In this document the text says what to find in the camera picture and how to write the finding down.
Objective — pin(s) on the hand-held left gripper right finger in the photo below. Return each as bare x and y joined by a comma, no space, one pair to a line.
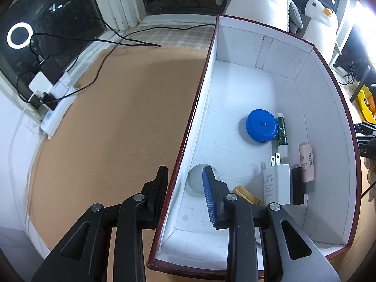
209,196

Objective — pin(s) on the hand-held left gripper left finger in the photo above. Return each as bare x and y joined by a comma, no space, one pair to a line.
157,194

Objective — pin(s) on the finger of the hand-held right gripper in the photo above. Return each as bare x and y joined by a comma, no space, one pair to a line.
365,128

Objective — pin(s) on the gold foil packet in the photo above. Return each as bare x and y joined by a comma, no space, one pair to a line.
246,194

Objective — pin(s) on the white plug charger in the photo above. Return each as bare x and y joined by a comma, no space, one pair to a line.
276,185

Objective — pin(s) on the black lipstick tube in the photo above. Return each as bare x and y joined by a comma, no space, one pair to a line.
296,185

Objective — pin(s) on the green white lip balm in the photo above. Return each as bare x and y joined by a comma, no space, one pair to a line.
282,132

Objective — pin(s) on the blue round tape measure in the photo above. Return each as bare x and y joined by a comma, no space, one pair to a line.
261,124

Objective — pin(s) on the white cardboard box red rim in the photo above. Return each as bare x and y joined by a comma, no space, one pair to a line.
235,94

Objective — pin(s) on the person's right hand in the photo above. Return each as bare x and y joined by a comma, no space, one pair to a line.
370,171

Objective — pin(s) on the frosted translucent bulb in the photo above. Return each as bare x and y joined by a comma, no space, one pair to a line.
195,179

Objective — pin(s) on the yellow plastic object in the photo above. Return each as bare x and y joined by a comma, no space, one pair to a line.
367,102

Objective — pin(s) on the black stand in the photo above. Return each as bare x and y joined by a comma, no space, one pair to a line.
362,82

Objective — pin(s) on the pink cosmetic tube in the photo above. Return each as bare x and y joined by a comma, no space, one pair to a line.
307,161

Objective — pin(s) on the brown cork mat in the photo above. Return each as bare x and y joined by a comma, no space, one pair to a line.
123,123

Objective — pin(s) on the white penguin plush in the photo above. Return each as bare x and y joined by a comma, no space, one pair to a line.
320,29

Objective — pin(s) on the white power strip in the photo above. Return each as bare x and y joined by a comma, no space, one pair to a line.
55,114

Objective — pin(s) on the black plug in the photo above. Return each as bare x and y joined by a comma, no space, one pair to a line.
50,101

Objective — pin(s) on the plaid cloth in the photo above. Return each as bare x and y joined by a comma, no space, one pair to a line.
176,36

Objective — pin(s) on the white square charger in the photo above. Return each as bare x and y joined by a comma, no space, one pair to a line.
39,82

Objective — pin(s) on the black power adapter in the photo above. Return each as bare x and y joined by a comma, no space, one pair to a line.
52,68

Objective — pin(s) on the grey white shark plush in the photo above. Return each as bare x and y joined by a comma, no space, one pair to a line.
258,0

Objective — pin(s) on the white window frame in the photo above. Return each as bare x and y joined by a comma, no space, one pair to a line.
117,3

